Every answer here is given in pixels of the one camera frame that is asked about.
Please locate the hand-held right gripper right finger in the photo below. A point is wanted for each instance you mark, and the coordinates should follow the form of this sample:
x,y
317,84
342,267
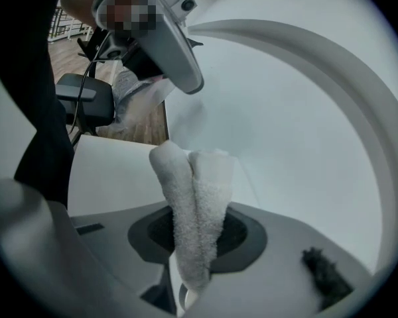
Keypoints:
x,y
278,260

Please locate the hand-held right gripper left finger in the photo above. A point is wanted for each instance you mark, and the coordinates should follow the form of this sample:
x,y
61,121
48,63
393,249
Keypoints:
x,y
119,243

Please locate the white towel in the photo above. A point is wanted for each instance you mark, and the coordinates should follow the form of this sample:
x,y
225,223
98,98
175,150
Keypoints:
x,y
192,210

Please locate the person's left forearm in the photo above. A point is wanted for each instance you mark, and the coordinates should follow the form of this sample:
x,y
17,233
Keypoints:
x,y
79,2

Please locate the white table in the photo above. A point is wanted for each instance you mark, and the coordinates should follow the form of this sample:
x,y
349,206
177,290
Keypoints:
x,y
112,177

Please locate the black office chair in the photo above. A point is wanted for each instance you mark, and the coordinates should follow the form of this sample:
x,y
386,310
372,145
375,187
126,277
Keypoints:
x,y
96,108

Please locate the white metal rack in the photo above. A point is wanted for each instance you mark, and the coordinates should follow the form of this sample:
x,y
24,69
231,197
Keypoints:
x,y
61,22

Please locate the person's black shirt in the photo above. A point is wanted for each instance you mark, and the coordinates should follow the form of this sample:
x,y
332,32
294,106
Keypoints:
x,y
20,78

